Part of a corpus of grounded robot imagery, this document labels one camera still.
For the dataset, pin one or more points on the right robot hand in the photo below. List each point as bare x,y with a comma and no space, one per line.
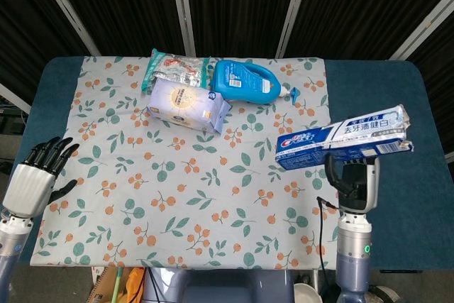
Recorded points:
358,186

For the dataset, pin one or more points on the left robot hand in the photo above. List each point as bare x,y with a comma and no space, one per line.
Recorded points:
30,182

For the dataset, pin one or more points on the blue toothpaste carton box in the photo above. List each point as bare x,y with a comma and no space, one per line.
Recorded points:
319,147

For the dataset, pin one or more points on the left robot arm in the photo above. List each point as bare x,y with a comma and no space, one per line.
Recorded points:
10,242

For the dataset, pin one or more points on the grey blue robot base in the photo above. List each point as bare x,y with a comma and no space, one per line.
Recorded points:
220,287

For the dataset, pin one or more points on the white bowl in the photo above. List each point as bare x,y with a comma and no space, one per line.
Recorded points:
306,294

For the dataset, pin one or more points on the green stick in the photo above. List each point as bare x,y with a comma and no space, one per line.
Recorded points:
117,287

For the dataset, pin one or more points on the floral fruit print tablecloth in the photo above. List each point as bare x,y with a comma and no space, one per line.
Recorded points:
177,193

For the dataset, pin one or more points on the orange bag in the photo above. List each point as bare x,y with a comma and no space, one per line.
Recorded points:
134,287

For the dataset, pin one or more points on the blue pump bottle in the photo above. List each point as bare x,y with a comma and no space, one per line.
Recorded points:
241,81

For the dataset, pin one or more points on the purple tissue pack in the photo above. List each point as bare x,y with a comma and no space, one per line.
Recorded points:
184,104

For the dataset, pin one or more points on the silver green snack bag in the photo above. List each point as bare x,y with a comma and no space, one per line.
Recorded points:
170,67

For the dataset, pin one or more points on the white partition post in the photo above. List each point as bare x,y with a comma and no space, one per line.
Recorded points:
425,22
14,97
292,8
182,8
67,12

